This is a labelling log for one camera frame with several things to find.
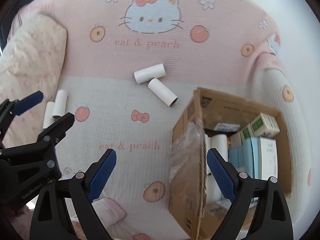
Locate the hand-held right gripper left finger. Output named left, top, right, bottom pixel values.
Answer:
left=30, top=148, right=118, bottom=240

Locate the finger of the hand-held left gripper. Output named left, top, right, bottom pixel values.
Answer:
left=0, top=112, right=75, bottom=159
left=0, top=91, right=44, bottom=143

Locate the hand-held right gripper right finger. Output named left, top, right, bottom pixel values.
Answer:
left=206, top=148, right=294, bottom=240

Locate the brown cardboard box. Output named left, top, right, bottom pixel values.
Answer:
left=168, top=87, right=293, bottom=240

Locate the person's left forearm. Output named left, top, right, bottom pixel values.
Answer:
left=0, top=200, right=35, bottom=230

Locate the light blue box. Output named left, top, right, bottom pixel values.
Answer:
left=228, top=147, right=245, bottom=170
left=242, top=137, right=260, bottom=180

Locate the long white paper roll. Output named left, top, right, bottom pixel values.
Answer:
left=204, top=134, right=212, bottom=178
left=211, top=134, right=227, bottom=163

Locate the pink and white sock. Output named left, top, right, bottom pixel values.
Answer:
left=91, top=197, right=126, bottom=224

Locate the small cream box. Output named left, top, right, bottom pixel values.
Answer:
left=230, top=131, right=242, bottom=149

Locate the white and blue packet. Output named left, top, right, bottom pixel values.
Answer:
left=214, top=123, right=240, bottom=133

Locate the green and white box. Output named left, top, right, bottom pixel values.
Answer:
left=239, top=124, right=258, bottom=140
left=250, top=113, right=280, bottom=138

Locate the white flat box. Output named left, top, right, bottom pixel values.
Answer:
left=259, top=137, right=278, bottom=180

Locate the cream floral quilt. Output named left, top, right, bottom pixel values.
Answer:
left=0, top=14, right=68, bottom=143

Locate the pink cat print blanket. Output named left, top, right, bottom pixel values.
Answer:
left=0, top=0, right=313, bottom=240

